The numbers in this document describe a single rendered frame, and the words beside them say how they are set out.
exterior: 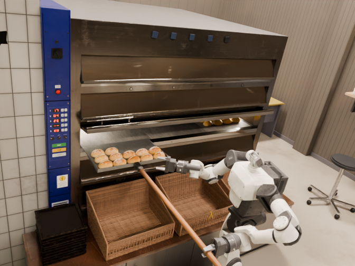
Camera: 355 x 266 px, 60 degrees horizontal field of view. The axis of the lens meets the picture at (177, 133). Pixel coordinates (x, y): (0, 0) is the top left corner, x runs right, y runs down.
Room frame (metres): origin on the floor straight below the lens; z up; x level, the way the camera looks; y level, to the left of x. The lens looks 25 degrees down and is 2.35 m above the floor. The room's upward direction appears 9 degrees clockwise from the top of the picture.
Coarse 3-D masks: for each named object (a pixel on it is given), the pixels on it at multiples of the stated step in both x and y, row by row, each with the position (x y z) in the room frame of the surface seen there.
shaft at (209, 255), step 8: (144, 176) 1.71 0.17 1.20; (152, 184) 1.62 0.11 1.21; (160, 192) 1.55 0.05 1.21; (168, 200) 1.49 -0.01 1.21; (176, 216) 1.37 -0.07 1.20; (184, 224) 1.31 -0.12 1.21; (192, 232) 1.25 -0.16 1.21; (200, 240) 1.20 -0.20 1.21; (200, 248) 1.17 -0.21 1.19; (208, 256) 1.12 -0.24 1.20; (216, 264) 1.07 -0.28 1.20
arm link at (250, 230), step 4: (236, 228) 1.31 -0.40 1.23; (240, 228) 1.29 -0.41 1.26; (244, 228) 1.27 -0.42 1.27; (248, 228) 1.27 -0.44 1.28; (252, 228) 1.27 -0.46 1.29; (236, 232) 1.28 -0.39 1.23; (240, 232) 1.27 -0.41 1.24; (244, 232) 1.26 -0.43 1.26; (248, 232) 1.25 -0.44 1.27; (252, 232) 1.24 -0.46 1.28; (252, 236) 1.23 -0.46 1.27; (252, 240) 1.22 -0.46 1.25
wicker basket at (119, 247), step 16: (112, 192) 2.01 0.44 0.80; (128, 192) 2.09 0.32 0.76; (144, 192) 2.17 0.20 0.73; (96, 208) 1.91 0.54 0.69; (112, 208) 1.98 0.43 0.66; (128, 208) 2.06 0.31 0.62; (144, 208) 2.13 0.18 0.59; (160, 208) 2.02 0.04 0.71; (96, 224) 1.70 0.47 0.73; (112, 224) 1.88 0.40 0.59; (128, 224) 1.91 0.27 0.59; (144, 224) 1.94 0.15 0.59; (160, 224) 1.96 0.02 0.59; (96, 240) 1.69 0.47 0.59; (112, 240) 1.71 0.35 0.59; (128, 240) 1.62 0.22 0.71; (144, 240) 1.70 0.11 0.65; (160, 240) 1.78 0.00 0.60; (112, 256) 1.55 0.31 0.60
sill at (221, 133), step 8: (240, 128) 2.86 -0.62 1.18; (248, 128) 2.89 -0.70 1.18; (256, 128) 2.93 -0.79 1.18; (176, 136) 2.44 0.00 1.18; (184, 136) 2.46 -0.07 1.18; (192, 136) 2.49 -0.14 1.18; (200, 136) 2.53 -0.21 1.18; (208, 136) 2.58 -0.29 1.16; (216, 136) 2.64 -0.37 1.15; (160, 144) 2.29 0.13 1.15; (80, 152) 1.92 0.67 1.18
